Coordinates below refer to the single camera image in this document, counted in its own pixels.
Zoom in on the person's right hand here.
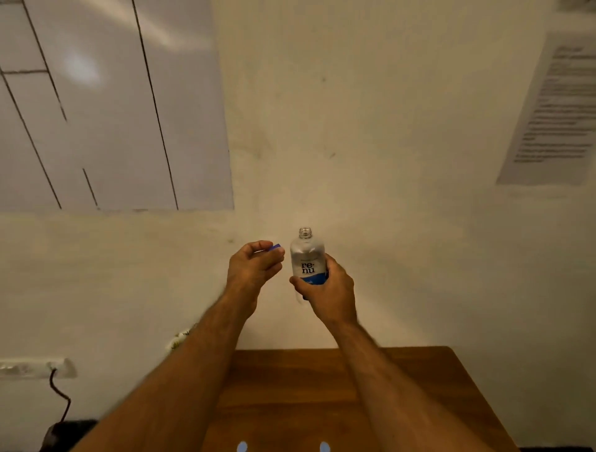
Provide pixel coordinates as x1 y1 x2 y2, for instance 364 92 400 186
289 253 358 327

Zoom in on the person's left hand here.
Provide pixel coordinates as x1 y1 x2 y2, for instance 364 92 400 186
226 240 285 319

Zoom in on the clear bottle with blue label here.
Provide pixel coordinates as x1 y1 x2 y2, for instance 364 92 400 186
290 227 329 301

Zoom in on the person's left forearm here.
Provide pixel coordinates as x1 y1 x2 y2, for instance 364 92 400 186
70 290 256 452

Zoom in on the person's right forearm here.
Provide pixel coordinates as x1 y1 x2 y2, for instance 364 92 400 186
326 318 495 452

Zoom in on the white patterned object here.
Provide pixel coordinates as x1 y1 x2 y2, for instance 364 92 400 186
166 326 195 353

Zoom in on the black object on floor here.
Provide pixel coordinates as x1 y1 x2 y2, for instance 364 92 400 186
39 419 99 452

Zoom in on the printed paper notice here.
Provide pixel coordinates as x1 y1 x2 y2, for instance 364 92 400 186
496 32 596 187

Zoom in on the black power cable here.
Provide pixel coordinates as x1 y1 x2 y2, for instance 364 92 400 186
49 369 72 423

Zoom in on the white wall socket strip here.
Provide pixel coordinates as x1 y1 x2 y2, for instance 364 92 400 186
0 358 78 380

